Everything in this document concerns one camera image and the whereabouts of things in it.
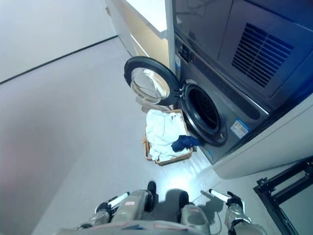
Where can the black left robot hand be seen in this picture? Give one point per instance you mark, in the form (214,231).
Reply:
(115,201)

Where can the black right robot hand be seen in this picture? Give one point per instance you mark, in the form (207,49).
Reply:
(226,196)

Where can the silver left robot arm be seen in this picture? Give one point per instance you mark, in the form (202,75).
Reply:
(95,219)

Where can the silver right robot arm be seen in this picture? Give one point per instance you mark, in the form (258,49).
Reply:
(240,219)

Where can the woven brown laundry basket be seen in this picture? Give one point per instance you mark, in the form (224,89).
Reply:
(168,156)

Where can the grey front-load washing machine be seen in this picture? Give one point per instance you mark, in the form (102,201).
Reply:
(220,117)

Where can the round washing machine door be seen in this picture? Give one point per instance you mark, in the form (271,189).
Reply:
(149,82)

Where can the silver robot legs and torso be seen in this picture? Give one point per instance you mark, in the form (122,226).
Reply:
(156,213)

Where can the dark blue garment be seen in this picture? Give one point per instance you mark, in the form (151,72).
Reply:
(183,143)

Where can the blue energy label sticker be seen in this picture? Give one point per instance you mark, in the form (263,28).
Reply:
(239,127)

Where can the white cloth garment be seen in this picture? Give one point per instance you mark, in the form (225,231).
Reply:
(162,133)

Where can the dark grey stacked dryer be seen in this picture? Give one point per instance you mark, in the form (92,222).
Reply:
(247,46)

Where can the white cabinet with wooden interior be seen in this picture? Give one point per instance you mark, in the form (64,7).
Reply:
(144,31)

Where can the black metal frame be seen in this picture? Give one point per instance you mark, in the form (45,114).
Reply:
(278,195)

